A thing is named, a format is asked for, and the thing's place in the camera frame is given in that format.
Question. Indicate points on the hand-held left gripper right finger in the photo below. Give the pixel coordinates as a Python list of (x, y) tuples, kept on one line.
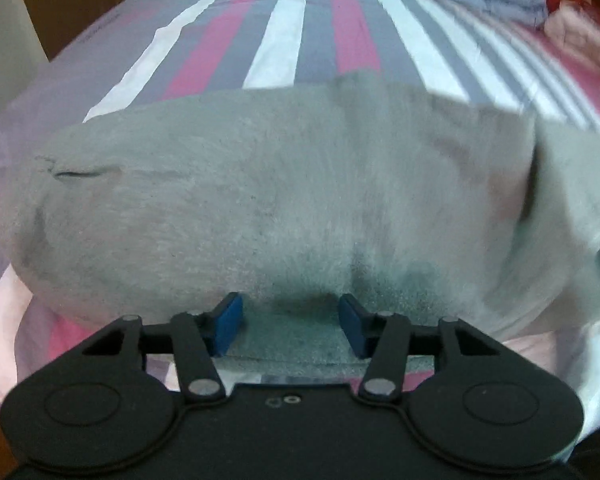
[(352, 322)]

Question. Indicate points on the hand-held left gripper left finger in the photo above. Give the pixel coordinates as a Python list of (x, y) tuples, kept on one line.
[(229, 322)]

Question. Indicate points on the grey fleece pants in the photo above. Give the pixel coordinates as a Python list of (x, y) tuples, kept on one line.
[(230, 210)]

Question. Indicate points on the folded pink blanket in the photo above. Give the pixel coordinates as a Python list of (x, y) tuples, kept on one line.
[(580, 30)]

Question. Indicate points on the striped bed sheet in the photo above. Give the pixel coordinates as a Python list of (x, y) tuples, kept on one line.
[(290, 35)]

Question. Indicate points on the brown wooden door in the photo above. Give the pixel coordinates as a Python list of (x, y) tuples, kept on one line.
[(65, 0)]

